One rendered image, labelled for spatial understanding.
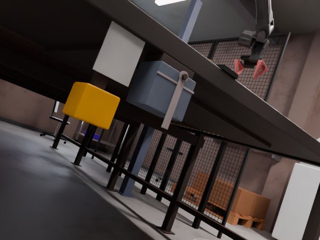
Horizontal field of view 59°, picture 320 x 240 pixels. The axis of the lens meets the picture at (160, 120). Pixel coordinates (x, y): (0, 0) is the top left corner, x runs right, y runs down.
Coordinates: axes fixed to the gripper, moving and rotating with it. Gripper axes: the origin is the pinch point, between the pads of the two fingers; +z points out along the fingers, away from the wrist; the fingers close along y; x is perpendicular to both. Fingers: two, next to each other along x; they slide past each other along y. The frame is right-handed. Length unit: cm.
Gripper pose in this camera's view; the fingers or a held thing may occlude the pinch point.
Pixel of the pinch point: (245, 76)
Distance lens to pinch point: 133.0
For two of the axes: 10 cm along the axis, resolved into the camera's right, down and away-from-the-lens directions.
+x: -6.0, -4.8, -6.4
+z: -4.8, 8.6, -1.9
